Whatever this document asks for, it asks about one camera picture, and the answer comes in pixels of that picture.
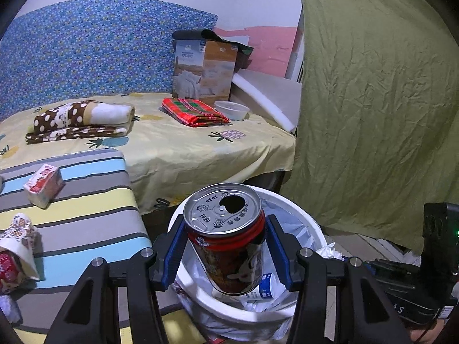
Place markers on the white plastic bowl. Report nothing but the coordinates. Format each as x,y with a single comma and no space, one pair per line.
231,111

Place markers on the blue floral mattress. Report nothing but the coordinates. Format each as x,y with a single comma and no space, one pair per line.
89,50

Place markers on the white plastic bin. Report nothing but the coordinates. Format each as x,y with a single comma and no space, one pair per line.
222,310

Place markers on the green curtain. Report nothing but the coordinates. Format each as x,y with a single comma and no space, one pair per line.
376,96

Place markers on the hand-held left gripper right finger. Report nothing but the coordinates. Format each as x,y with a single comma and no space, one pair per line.
278,252

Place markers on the pink board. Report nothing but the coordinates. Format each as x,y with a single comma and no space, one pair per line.
269,50

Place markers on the white foam board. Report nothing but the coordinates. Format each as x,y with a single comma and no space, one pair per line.
272,96

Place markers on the yellow pineapple print bedsheet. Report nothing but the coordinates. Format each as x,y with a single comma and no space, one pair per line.
179,150

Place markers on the striped table cloth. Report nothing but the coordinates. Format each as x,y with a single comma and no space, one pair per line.
89,222

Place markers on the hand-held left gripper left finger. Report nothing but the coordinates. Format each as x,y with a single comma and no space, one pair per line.
172,249

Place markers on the brown polka dot blanket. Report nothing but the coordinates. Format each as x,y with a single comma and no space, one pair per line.
64,114

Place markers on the cardboard quilt box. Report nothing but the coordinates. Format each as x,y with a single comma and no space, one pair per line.
204,71

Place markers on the red plaid cloth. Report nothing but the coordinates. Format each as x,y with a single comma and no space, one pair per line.
193,111

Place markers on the printed paper snack wrapper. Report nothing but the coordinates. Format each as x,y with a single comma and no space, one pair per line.
18,243

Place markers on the blue and white carton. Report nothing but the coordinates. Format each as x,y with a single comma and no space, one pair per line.
265,286

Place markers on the red drink can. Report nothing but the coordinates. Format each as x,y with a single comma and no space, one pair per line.
229,258

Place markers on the white plastic bin liner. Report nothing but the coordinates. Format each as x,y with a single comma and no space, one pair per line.
285,212

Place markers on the crumpled white tissue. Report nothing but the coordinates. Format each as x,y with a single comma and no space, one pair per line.
328,251

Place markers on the black cloth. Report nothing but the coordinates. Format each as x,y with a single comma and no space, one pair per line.
193,35

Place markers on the strawberry milk carton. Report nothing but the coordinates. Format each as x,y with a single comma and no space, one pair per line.
43,186

